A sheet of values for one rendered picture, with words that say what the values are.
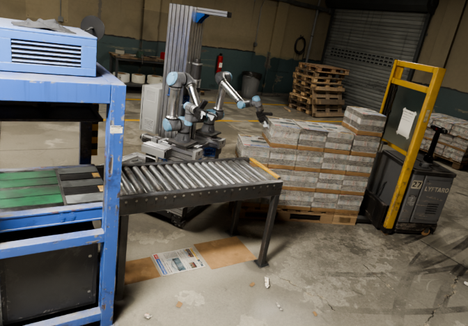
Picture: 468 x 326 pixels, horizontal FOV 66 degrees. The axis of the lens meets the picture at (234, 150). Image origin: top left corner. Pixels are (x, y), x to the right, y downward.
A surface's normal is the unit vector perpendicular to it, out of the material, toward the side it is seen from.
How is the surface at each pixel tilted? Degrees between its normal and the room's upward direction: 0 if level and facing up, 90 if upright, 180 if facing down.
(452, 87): 90
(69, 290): 90
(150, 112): 90
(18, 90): 90
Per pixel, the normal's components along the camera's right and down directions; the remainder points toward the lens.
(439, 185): 0.15, 0.34
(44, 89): 0.50, 0.35
